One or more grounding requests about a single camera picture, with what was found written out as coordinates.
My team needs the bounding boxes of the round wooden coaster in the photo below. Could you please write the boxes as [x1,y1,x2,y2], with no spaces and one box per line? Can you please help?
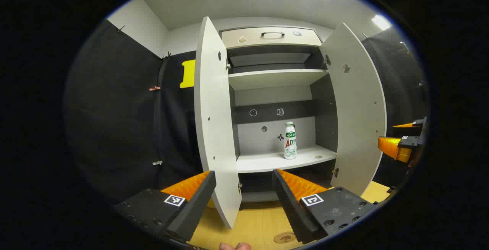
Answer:
[274,231,296,244]

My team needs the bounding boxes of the small ceiling light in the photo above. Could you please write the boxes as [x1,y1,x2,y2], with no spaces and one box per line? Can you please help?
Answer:
[371,15,392,31]

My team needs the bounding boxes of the white cabinet door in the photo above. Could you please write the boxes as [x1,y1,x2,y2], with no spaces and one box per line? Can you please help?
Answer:
[319,23,387,197]
[194,16,243,229]

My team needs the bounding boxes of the white bottle with green label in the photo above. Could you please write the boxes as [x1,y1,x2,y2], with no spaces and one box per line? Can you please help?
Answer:
[284,122,298,160]

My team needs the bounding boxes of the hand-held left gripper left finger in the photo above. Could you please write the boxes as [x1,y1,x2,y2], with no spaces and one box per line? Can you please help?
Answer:
[114,170,217,243]

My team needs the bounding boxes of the black backdrop cloth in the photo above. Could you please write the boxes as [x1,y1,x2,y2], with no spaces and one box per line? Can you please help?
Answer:
[63,19,428,205]

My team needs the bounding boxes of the white and grey cabinet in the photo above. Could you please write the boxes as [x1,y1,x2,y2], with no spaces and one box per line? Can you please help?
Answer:
[220,25,340,205]

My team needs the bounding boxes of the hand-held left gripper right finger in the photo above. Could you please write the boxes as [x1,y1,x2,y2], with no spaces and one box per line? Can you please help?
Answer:
[272,169,379,245]

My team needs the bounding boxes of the beige cabinet drawer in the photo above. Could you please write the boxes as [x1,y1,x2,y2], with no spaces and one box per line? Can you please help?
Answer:
[221,27,322,49]

